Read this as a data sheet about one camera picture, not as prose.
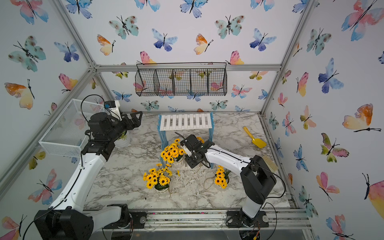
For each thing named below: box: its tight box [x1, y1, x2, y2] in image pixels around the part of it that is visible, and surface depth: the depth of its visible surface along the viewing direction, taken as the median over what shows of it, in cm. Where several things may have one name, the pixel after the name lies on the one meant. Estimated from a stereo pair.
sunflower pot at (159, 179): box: [143, 163, 173, 192], surface depth 74 cm
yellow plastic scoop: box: [243, 126, 267, 149], surface depth 106 cm
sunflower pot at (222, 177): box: [214, 165, 231, 189], surface depth 74 cm
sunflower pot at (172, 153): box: [160, 138, 187, 164], surface depth 80 cm
